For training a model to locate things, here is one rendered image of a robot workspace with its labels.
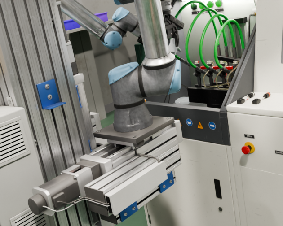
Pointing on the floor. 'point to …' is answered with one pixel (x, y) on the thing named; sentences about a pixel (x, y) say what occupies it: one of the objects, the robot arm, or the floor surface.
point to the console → (265, 132)
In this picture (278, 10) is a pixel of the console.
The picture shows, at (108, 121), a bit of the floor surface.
